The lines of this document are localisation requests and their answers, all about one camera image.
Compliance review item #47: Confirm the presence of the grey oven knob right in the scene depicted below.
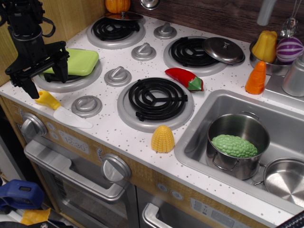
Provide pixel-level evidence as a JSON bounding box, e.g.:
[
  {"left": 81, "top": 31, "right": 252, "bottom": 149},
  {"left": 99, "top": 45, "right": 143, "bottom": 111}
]
[{"left": 101, "top": 153, "right": 132, "bottom": 183}]

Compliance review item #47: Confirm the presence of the steel pan in sink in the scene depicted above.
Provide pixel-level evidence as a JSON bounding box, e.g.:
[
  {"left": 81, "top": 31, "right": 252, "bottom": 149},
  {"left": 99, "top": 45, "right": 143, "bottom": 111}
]
[{"left": 254, "top": 157, "right": 304, "bottom": 207}]

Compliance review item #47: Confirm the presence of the grey right door handle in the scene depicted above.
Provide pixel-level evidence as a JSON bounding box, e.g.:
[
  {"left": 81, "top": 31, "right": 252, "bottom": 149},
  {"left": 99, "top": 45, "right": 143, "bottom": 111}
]
[{"left": 142, "top": 203, "right": 167, "bottom": 228}]

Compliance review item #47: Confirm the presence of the green cutting board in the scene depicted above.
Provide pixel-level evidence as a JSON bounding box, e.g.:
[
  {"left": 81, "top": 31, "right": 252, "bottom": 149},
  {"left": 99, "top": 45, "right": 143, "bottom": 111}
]
[{"left": 42, "top": 48, "right": 100, "bottom": 77}]

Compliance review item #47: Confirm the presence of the grey stove knob front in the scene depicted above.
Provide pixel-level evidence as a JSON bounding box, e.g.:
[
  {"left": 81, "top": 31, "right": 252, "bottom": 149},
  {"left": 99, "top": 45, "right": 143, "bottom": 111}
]
[{"left": 71, "top": 95, "right": 103, "bottom": 118}]

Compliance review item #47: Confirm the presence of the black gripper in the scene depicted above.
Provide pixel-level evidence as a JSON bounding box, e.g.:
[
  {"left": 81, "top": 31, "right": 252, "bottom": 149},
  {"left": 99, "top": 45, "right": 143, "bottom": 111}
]
[{"left": 5, "top": 32, "right": 69, "bottom": 99}]

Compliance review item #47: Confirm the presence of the grey stove knob back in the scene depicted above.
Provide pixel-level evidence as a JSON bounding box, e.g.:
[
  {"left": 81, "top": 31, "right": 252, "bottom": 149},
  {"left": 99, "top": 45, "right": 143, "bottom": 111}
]
[{"left": 153, "top": 22, "right": 177, "bottom": 39}]

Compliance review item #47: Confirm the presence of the back right black burner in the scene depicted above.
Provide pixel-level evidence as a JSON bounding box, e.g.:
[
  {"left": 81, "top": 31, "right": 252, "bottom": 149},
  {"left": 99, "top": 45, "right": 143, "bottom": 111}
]
[{"left": 169, "top": 37, "right": 219, "bottom": 67}]

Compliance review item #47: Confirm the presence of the grey oven knob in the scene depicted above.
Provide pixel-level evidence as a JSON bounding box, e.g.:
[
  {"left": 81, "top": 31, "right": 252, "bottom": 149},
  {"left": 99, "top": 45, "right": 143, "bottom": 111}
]
[
  {"left": 101, "top": 153, "right": 132, "bottom": 183},
  {"left": 21, "top": 113, "right": 48, "bottom": 138}
]

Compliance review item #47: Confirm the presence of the grey stove knob lower middle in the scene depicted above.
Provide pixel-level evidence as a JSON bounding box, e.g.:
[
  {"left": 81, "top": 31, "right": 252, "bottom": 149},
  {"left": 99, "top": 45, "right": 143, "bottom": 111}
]
[{"left": 104, "top": 66, "right": 132, "bottom": 87}]

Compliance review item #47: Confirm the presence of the steel pot with handles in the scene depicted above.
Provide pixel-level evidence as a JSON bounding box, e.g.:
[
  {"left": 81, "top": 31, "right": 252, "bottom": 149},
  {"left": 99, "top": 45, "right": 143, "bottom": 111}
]
[{"left": 206, "top": 111, "right": 270, "bottom": 180}]

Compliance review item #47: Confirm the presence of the yellow cloth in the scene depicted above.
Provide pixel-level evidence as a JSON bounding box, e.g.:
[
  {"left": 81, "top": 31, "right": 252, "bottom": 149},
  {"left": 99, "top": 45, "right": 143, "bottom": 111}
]
[{"left": 20, "top": 209, "right": 51, "bottom": 226}]

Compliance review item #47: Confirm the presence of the back left black burner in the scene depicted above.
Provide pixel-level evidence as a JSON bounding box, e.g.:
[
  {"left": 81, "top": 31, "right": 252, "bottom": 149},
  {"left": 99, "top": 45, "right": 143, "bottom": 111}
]
[{"left": 93, "top": 18, "right": 140, "bottom": 41}]

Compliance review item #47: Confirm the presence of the silver sink basin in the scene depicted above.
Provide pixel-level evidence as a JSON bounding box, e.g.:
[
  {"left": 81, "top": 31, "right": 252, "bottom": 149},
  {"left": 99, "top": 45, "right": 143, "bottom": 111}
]
[{"left": 174, "top": 90, "right": 304, "bottom": 213}]

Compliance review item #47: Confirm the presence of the grey stove knob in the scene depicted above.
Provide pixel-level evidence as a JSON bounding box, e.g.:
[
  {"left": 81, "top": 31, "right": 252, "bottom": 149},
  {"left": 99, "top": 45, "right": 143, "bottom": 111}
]
[
  {"left": 131, "top": 43, "right": 156, "bottom": 61},
  {"left": 71, "top": 95, "right": 103, "bottom": 118},
  {"left": 104, "top": 66, "right": 132, "bottom": 87},
  {"left": 153, "top": 22, "right": 177, "bottom": 39}
]

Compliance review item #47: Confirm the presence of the steel pot lid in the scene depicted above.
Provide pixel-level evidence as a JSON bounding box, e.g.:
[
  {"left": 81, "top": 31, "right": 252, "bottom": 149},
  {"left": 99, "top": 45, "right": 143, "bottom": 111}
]
[{"left": 202, "top": 37, "right": 245, "bottom": 64}]

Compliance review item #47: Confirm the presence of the orange toy pumpkin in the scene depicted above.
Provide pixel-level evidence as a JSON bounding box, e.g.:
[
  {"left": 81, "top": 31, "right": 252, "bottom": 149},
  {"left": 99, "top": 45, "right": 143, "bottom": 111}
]
[{"left": 104, "top": 0, "right": 131, "bottom": 14}]

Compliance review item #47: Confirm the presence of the yellow toy corn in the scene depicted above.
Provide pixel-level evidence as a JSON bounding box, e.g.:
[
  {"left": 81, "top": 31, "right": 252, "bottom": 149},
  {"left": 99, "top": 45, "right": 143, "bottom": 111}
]
[{"left": 151, "top": 125, "right": 175, "bottom": 153}]

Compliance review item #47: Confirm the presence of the steel cup right edge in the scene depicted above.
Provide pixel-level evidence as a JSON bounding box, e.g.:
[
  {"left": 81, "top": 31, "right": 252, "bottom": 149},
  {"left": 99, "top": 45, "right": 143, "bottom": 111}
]
[{"left": 282, "top": 54, "right": 304, "bottom": 97}]

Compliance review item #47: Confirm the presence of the orange toy carrot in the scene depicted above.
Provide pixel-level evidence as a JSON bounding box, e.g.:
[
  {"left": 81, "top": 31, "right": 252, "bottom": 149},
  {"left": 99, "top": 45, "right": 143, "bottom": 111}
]
[{"left": 245, "top": 61, "right": 266, "bottom": 95}]

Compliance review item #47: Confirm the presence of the silver wall hook knob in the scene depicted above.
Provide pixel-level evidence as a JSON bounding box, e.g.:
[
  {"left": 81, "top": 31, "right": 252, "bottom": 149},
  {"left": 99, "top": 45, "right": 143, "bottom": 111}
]
[{"left": 140, "top": 0, "right": 160, "bottom": 10}]

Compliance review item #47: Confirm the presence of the steel lid back left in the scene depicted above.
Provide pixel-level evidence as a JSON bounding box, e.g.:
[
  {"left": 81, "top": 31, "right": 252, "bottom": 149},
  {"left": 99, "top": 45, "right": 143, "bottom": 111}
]
[{"left": 104, "top": 11, "right": 143, "bottom": 21}]

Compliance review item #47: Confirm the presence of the yellow toy bell pepper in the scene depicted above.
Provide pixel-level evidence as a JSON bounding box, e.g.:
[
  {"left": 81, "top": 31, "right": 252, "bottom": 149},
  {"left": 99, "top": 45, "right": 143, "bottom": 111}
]
[{"left": 252, "top": 30, "right": 277, "bottom": 64}]

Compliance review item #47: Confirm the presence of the purple striped toy onion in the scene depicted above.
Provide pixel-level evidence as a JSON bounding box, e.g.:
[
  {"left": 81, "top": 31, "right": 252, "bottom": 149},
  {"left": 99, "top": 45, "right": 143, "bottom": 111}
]
[{"left": 276, "top": 36, "right": 304, "bottom": 64}]

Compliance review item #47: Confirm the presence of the grey stove knob upper middle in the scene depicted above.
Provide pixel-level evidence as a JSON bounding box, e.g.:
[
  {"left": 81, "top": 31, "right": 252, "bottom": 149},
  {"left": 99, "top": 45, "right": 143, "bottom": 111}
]
[{"left": 131, "top": 43, "right": 156, "bottom": 61}]

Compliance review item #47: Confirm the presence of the front right black burner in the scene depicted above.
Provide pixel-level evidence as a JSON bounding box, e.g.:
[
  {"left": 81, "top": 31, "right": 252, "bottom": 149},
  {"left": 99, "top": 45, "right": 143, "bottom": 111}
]
[{"left": 128, "top": 78, "right": 188, "bottom": 121}]

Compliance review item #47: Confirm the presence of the green bumpy toy vegetable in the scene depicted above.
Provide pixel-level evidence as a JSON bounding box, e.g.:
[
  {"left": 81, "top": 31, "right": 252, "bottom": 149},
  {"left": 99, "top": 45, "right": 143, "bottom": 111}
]
[{"left": 211, "top": 134, "right": 258, "bottom": 158}]

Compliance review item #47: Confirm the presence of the blue clamp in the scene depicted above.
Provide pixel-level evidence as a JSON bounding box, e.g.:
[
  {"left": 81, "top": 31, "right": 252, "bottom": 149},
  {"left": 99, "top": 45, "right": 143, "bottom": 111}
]
[{"left": 0, "top": 180, "right": 44, "bottom": 210}]

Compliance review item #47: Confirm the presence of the grey oven door handle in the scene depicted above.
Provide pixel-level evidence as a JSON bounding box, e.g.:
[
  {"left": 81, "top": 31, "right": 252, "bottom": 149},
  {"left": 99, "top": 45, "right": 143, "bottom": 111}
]
[{"left": 24, "top": 141, "right": 125, "bottom": 204}]

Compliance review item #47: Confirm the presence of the silver faucet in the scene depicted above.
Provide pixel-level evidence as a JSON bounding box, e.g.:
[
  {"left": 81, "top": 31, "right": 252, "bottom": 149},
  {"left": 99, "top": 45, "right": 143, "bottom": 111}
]
[{"left": 256, "top": 0, "right": 277, "bottom": 26}]

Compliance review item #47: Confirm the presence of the grey oven knob left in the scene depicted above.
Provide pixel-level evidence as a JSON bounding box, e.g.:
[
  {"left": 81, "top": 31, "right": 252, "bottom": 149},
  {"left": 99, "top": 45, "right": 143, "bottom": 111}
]
[{"left": 21, "top": 113, "right": 48, "bottom": 138}]

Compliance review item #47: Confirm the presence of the small steel bowl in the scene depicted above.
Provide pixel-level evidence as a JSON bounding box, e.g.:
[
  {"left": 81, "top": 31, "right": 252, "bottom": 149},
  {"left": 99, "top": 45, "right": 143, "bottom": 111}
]
[{"left": 249, "top": 39, "right": 291, "bottom": 76}]

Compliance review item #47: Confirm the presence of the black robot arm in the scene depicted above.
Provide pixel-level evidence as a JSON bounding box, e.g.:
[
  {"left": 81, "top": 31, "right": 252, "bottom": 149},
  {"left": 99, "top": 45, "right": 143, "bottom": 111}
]
[{"left": 0, "top": 0, "right": 69, "bottom": 99}]

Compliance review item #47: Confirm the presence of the red toy chili pepper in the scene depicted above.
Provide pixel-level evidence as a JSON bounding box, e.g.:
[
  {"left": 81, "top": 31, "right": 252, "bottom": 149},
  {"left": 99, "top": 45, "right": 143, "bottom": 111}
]
[{"left": 165, "top": 68, "right": 204, "bottom": 92}]

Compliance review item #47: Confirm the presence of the front left black burner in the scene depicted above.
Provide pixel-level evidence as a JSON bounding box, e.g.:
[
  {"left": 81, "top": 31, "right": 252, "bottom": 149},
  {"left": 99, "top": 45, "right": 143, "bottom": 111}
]
[{"left": 43, "top": 73, "right": 81, "bottom": 83}]

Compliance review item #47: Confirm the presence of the yellow handled white toy knife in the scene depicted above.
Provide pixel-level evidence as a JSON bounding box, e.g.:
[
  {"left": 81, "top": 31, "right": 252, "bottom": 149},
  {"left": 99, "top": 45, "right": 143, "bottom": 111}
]
[{"left": 35, "top": 90, "right": 93, "bottom": 129}]

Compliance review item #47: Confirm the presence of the black burner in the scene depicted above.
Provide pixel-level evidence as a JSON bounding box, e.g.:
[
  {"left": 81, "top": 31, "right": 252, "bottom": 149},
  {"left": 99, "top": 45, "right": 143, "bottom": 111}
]
[
  {"left": 169, "top": 37, "right": 219, "bottom": 67},
  {"left": 128, "top": 78, "right": 188, "bottom": 121},
  {"left": 43, "top": 73, "right": 81, "bottom": 83},
  {"left": 93, "top": 18, "right": 140, "bottom": 41}
]

